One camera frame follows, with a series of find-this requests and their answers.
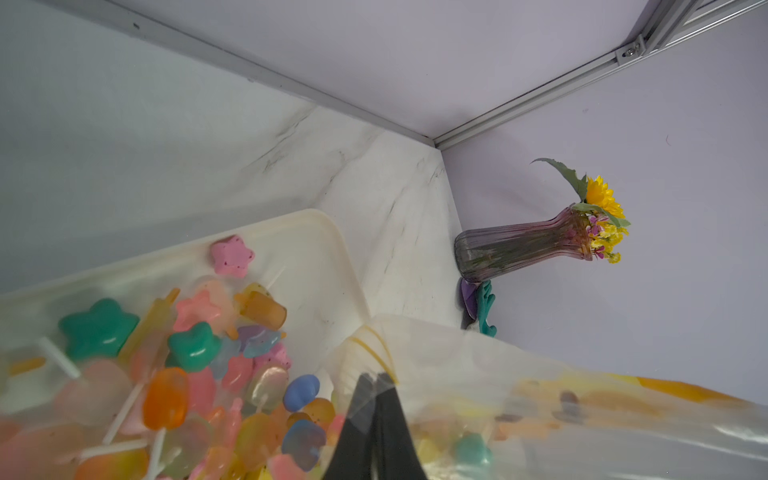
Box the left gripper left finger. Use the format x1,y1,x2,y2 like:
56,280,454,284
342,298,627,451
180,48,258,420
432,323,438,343
323,373,378,480

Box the yellow flower bouquet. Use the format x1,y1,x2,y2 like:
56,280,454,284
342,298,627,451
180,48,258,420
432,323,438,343
534,158,631,264

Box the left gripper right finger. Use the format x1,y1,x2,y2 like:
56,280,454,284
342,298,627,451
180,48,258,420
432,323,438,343
374,373,427,480

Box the green rubber glove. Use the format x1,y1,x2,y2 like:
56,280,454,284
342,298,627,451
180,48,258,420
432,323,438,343
475,280,497,338

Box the purple pink object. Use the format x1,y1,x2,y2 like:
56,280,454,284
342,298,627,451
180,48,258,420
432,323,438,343
459,279,479,331

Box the poured candies pile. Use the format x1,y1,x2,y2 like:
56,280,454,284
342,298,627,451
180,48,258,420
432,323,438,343
1,234,343,479

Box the white plastic tray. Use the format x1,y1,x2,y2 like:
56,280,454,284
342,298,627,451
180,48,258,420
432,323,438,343
1,210,370,398

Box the dark glass vase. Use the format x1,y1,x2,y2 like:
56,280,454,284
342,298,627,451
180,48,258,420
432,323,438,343
454,206,594,284

